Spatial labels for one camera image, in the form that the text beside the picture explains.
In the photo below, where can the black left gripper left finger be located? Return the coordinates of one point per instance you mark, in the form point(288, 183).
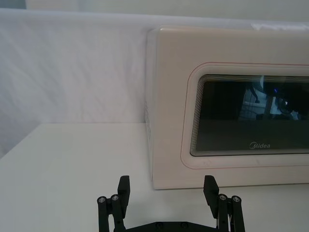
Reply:
point(123, 193)

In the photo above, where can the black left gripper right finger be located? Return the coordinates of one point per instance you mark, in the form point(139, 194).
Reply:
point(211, 195)

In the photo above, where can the white table cloth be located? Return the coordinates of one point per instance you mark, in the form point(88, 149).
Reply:
point(60, 174)

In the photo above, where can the cream microwave oven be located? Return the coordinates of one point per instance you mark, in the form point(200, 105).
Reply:
point(169, 108)

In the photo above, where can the white curtain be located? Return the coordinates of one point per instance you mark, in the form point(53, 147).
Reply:
point(72, 72)

